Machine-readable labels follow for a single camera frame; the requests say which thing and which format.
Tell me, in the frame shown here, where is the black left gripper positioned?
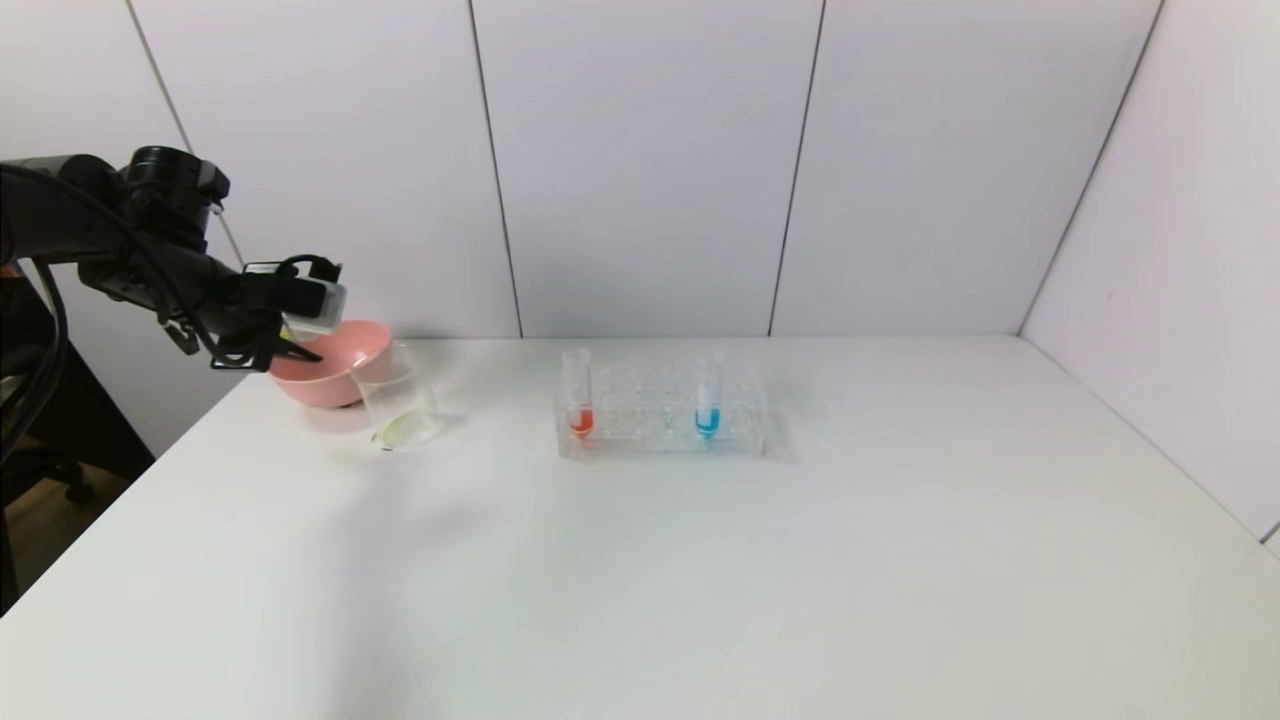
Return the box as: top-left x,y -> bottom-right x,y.
210,261 -> 323,373

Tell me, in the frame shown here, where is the clear plastic beaker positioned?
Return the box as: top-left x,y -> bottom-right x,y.
352,343 -> 444,453

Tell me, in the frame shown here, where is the test tube with red pigment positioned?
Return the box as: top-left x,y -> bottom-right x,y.
562,347 -> 597,441

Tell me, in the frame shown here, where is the clear acrylic test tube rack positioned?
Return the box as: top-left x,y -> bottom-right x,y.
555,364 -> 769,460

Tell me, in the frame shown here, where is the test tube with blue pigment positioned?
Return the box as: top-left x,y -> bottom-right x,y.
694,350 -> 724,442

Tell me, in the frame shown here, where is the pink plastic bowl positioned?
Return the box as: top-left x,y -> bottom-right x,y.
268,320 -> 394,410

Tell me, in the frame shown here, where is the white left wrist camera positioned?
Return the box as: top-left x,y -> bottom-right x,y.
282,279 -> 349,339

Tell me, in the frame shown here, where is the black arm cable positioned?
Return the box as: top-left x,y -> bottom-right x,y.
0,163 -> 201,467

